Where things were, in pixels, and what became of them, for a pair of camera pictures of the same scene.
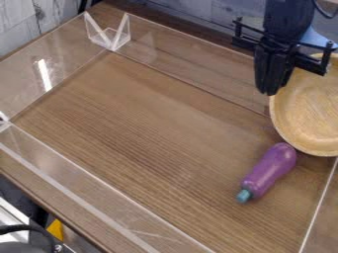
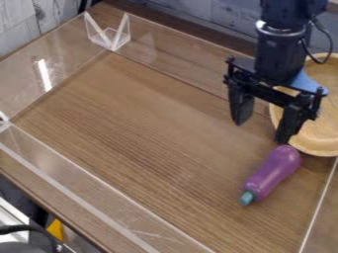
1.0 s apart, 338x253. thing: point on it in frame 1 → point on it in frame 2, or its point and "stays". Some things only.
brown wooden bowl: (304, 111) stays
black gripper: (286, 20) → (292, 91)
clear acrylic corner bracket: (109, 38) stays
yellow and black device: (39, 241) stays
